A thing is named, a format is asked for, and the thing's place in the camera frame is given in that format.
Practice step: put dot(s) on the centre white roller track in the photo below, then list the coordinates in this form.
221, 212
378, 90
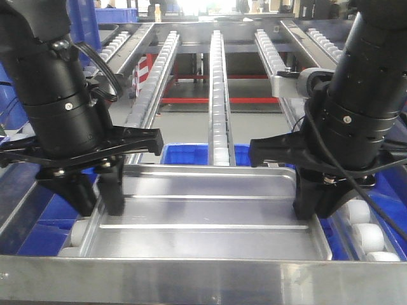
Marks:
221, 146

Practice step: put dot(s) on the white roller track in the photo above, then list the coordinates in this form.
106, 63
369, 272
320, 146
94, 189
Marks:
221, 146
149, 85
357, 219

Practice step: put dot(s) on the blue bin below left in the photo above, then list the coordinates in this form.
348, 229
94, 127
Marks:
44, 223

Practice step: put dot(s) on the blue bin below centre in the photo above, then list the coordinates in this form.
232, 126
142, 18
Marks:
197, 154

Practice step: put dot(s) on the right white roller track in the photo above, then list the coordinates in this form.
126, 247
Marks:
357, 219

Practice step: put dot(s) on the far right roller track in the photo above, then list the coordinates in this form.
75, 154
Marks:
329, 48

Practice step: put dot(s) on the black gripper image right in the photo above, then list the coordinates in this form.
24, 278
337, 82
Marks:
322, 167

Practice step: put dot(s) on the right steel divider rail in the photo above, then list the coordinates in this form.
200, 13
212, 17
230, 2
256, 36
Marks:
308, 53

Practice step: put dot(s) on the far left roller track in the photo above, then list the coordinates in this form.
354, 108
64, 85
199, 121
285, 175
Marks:
107, 53

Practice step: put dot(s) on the silver metal tray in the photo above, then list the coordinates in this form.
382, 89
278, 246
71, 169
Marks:
206, 212

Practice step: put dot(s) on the blue bin below right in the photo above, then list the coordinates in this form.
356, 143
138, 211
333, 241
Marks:
390, 195

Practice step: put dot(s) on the red white striped barrier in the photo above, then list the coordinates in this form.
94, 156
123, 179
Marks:
140, 74

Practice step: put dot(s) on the steel front shelf rail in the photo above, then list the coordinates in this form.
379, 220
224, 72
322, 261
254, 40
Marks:
171, 281

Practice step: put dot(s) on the red steel floor frame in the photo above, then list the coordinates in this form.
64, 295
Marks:
239, 89

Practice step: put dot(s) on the blue bin below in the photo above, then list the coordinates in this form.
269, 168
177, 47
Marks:
44, 223
390, 195
197, 154

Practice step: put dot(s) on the left white roller track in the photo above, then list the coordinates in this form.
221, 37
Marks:
149, 85

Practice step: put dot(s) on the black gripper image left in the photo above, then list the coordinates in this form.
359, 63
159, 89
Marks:
76, 187

